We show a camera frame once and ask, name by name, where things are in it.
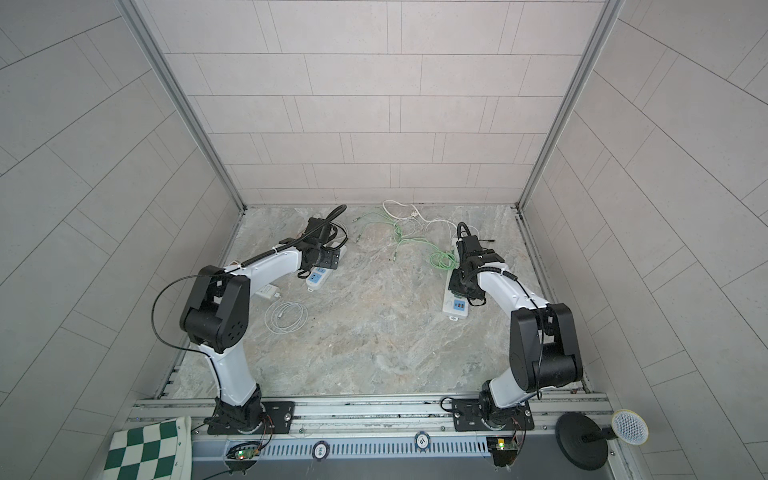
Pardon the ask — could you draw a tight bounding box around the aluminium rail frame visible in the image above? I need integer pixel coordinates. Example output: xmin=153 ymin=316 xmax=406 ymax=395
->
xmin=125 ymin=389 xmax=614 ymax=464

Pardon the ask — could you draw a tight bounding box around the long colourful socket power strip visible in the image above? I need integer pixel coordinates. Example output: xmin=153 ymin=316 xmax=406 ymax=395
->
xmin=443 ymin=238 xmax=469 ymax=322

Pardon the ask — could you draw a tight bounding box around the white charger with cable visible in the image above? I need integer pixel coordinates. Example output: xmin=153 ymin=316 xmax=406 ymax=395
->
xmin=256 ymin=284 xmax=308 ymax=335

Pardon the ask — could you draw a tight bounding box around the right circuit board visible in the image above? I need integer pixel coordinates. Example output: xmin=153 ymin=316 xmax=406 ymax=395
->
xmin=486 ymin=437 xmax=520 ymax=468

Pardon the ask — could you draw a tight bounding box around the white round mesh disc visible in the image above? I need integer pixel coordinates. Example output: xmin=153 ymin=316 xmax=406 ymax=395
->
xmin=610 ymin=409 xmax=650 ymax=446

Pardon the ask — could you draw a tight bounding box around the small blue socket power strip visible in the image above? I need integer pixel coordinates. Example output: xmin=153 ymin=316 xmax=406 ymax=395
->
xmin=305 ymin=267 xmax=331 ymax=292

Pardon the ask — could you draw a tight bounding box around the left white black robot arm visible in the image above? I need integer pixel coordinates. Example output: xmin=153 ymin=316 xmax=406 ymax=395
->
xmin=150 ymin=204 xmax=347 ymax=435

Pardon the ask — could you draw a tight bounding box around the black round stand base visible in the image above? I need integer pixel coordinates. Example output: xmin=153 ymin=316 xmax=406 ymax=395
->
xmin=555 ymin=412 xmax=618 ymax=471

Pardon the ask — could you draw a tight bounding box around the left circuit board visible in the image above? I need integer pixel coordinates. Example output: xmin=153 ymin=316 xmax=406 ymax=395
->
xmin=225 ymin=441 xmax=262 ymax=462

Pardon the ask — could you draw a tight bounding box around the green white checkerboard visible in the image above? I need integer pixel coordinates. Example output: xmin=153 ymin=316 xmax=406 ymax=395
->
xmin=100 ymin=416 xmax=192 ymax=480

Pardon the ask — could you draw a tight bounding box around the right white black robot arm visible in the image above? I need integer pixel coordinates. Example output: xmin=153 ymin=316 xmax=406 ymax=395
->
xmin=448 ymin=222 xmax=583 ymax=429

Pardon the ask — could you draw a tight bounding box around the circuit board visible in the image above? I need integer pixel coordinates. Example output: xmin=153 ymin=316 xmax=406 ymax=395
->
xmin=225 ymin=441 xmax=262 ymax=462
xmin=486 ymin=437 xmax=520 ymax=468

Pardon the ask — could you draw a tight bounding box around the white power strip cord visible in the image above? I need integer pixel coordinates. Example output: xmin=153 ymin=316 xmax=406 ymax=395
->
xmin=382 ymin=199 xmax=481 ymax=238

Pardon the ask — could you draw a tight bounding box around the green cable bundle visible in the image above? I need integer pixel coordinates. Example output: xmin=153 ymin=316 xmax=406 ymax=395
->
xmin=353 ymin=206 xmax=460 ymax=271

